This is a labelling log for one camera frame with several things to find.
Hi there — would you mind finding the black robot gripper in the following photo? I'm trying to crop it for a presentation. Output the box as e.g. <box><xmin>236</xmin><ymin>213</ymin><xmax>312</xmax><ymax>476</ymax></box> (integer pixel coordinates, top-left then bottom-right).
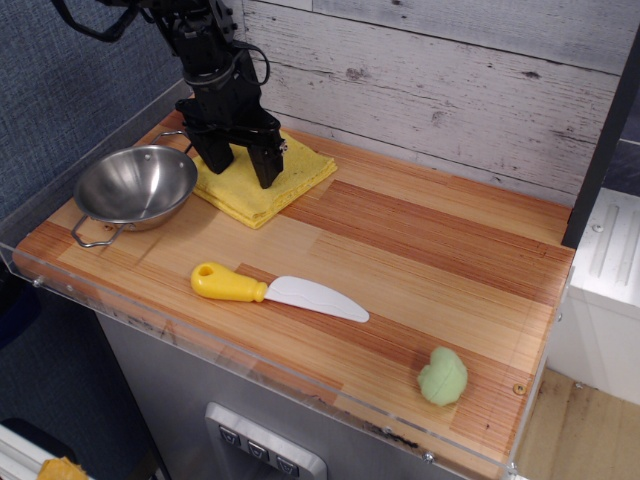
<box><xmin>178</xmin><ymin>47</ymin><xmax>286</xmax><ymax>189</ymax></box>

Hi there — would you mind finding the yellow cloth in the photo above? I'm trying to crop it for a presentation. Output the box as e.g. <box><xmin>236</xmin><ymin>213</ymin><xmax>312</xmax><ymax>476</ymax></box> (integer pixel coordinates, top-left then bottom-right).
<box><xmin>191</xmin><ymin>129</ymin><xmax>339</xmax><ymax>231</ymax></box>

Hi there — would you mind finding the yellow handled white toy knife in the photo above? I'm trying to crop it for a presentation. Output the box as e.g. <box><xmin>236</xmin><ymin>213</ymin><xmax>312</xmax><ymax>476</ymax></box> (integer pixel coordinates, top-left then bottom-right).
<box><xmin>190</xmin><ymin>262</ymin><xmax>370</xmax><ymax>323</ymax></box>

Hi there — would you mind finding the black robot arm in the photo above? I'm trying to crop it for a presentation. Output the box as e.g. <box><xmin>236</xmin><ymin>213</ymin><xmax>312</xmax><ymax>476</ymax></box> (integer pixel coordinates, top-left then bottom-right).
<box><xmin>105</xmin><ymin>1</ymin><xmax>285</xmax><ymax>189</ymax></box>

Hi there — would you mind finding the small stainless steel pot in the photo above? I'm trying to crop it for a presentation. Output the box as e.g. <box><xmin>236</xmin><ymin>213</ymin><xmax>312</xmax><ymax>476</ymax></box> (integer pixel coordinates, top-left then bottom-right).
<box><xmin>71</xmin><ymin>130</ymin><xmax>198</xmax><ymax>248</ymax></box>

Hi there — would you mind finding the clear acrylic table guard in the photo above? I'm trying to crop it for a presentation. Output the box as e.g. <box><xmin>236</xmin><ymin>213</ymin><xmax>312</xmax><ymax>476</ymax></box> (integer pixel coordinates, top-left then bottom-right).
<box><xmin>0</xmin><ymin>74</ymin><xmax>576</xmax><ymax>480</ymax></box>

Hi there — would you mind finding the grey toy fridge dispenser panel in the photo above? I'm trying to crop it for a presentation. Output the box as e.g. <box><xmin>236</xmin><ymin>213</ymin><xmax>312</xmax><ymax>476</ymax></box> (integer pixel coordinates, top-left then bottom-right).
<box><xmin>205</xmin><ymin>402</ymin><xmax>328</xmax><ymax>479</ymax></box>

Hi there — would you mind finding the green plush toy vegetable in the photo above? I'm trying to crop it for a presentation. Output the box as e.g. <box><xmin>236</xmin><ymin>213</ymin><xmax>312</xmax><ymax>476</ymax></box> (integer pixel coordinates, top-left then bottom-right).
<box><xmin>417</xmin><ymin>346</ymin><xmax>468</xmax><ymax>406</ymax></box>

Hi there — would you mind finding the yellow black object bottom left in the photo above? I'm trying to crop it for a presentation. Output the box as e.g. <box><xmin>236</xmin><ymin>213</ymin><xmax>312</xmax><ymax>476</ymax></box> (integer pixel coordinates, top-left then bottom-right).
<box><xmin>1</xmin><ymin>418</ymin><xmax>90</xmax><ymax>480</ymax></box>

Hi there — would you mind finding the white ribbed plastic block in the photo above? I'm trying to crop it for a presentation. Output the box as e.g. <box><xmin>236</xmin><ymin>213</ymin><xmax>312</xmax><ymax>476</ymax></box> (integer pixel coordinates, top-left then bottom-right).
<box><xmin>547</xmin><ymin>188</ymin><xmax>639</xmax><ymax>404</ymax></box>

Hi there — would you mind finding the black cable loop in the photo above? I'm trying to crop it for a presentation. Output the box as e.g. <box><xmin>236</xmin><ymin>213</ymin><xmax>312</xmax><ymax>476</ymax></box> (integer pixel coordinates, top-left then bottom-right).
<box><xmin>51</xmin><ymin>0</ymin><xmax>146</xmax><ymax>44</ymax></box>

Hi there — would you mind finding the dark vertical frame post right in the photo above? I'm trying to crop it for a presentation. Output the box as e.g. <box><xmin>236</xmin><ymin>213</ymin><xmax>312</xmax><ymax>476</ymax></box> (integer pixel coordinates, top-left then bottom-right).
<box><xmin>562</xmin><ymin>30</ymin><xmax>639</xmax><ymax>249</ymax></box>

